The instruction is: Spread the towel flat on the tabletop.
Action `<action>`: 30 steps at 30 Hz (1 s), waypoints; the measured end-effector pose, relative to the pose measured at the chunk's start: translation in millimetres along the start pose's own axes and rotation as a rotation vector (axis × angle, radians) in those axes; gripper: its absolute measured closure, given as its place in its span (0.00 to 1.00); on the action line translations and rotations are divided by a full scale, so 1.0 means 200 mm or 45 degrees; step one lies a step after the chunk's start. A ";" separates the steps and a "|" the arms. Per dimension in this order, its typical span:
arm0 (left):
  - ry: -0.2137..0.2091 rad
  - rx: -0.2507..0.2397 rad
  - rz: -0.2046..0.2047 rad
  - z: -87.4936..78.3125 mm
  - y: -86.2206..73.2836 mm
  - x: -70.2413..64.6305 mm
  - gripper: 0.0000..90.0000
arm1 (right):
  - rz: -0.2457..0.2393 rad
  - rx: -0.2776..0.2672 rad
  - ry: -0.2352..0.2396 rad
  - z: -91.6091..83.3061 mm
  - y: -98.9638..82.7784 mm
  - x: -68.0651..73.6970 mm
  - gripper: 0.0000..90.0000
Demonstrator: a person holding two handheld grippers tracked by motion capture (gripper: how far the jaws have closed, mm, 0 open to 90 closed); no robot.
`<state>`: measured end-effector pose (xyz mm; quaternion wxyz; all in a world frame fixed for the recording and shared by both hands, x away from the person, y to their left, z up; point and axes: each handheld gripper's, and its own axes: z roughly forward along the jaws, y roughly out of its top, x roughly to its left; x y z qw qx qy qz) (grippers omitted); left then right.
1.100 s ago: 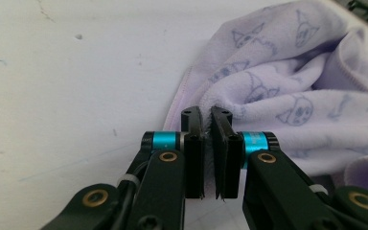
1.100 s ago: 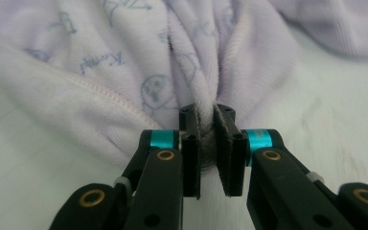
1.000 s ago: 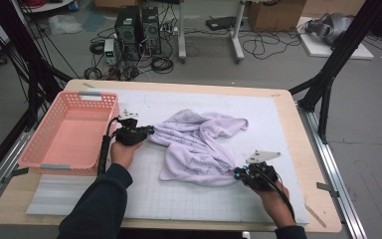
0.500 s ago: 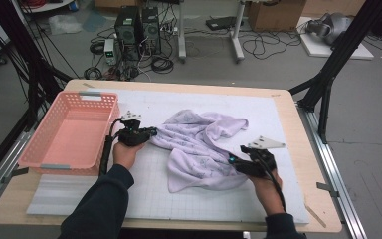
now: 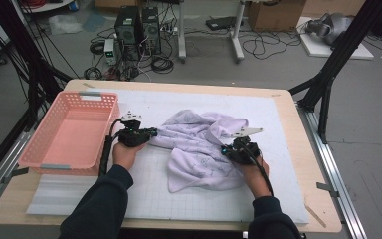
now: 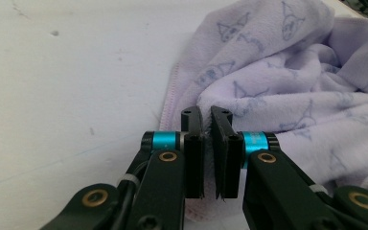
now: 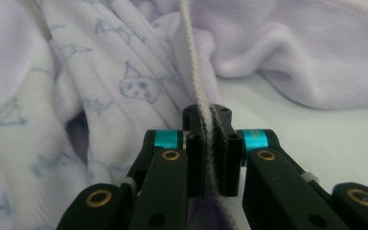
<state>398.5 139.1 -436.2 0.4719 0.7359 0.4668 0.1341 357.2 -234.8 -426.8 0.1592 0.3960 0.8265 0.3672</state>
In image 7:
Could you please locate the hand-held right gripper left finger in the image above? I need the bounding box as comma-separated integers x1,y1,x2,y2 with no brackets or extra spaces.
126,104,207,230

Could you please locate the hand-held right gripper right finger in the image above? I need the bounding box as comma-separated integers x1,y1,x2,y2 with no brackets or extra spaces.
211,103,351,230

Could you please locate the pale purple printed towel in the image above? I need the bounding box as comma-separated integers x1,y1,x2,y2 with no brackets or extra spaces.
0,0,368,230

